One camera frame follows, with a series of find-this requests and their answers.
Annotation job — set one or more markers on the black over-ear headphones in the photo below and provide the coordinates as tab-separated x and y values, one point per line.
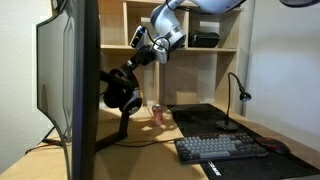
115	96

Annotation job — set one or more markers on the wooden shelf unit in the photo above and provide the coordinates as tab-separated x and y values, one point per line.
200	83

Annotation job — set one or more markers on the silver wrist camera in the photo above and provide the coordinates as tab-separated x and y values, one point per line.
137	36

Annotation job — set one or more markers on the black monitor stand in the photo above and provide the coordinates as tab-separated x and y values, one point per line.
124	125

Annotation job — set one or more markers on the grey mechanical keyboard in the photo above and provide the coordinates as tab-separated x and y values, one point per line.
216	146

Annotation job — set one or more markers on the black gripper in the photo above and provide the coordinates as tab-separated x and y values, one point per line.
146	55

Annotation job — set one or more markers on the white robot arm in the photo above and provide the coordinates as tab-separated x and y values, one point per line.
166	23

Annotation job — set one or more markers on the red soda can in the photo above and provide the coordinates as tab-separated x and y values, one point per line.
157	115

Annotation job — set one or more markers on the black desk mat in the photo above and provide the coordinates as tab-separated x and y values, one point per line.
280	166

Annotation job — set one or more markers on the black and red mouse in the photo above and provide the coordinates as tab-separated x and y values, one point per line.
273	145

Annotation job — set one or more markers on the black gooseneck desk lamp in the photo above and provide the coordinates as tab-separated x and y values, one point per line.
226	125

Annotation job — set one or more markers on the curved black monitor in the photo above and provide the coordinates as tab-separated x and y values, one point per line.
83	83

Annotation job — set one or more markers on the black zip case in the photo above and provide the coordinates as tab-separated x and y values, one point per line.
204	39

